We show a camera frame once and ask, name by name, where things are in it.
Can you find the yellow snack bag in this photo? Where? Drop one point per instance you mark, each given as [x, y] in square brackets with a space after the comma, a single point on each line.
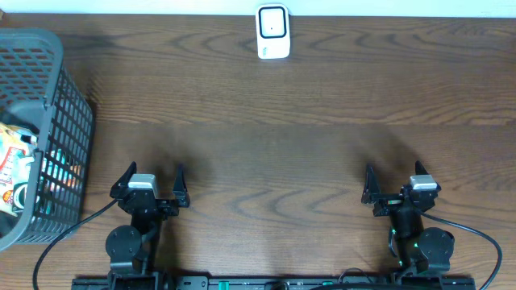
[18, 146]

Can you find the white barcode scanner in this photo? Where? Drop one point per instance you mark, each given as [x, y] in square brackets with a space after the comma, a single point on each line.
[272, 31]

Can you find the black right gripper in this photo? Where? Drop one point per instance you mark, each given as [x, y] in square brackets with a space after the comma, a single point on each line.
[372, 193]

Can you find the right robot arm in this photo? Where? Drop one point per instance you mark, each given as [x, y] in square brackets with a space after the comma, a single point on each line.
[421, 251]

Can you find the grey plastic mesh basket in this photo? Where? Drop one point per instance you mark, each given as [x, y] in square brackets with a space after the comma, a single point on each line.
[39, 94]

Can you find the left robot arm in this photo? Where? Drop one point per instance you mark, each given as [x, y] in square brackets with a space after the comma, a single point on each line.
[132, 248]

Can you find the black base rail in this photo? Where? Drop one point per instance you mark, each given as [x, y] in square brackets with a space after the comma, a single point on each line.
[293, 283]

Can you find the teal snack packet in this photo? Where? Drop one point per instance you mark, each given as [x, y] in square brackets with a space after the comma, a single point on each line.
[63, 169]

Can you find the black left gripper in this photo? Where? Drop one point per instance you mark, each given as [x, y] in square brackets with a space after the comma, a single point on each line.
[123, 192]

